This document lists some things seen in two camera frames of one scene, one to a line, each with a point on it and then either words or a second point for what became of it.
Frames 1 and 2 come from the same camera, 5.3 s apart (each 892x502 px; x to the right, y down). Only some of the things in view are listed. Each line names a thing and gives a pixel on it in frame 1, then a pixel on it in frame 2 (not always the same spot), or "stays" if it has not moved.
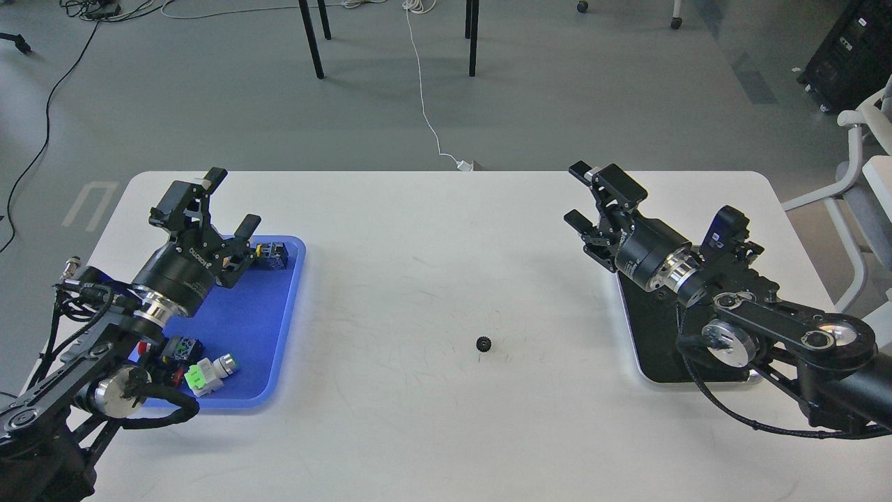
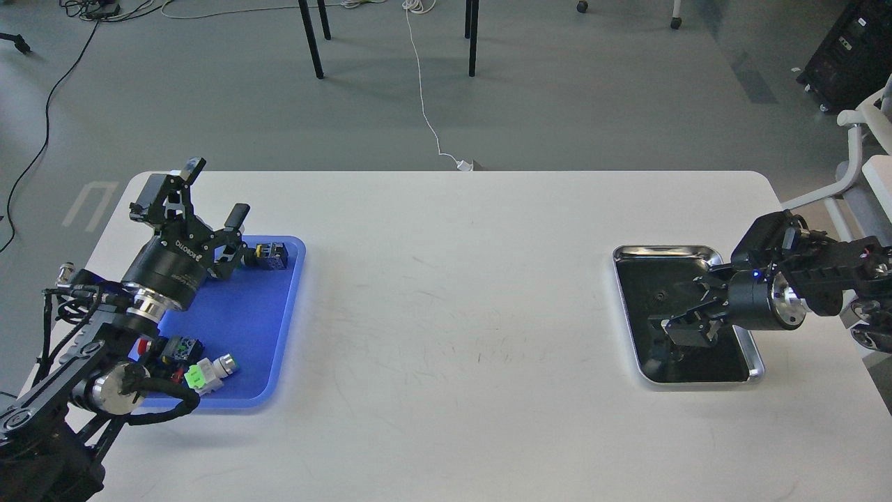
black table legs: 471,31 stays
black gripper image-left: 184,270 to 171,267
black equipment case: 854,63 stays
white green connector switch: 206,376 stays
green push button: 272,254 stays
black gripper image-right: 651,254 to 757,300
